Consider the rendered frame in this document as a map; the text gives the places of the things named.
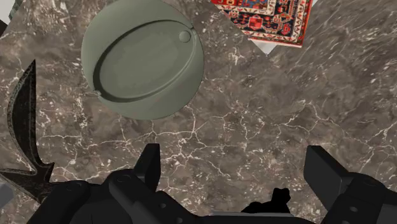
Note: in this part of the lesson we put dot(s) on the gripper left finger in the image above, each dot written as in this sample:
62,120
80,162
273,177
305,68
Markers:
124,198

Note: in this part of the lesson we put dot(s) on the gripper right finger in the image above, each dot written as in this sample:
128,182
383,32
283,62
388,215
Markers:
325,176

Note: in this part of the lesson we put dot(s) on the black curved pointed ornament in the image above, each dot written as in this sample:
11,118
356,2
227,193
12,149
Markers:
23,130

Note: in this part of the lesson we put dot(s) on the grey-green round dish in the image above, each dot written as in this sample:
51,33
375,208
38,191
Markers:
142,62

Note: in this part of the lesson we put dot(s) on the red patterned robot stand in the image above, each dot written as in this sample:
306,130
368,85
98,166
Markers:
266,17

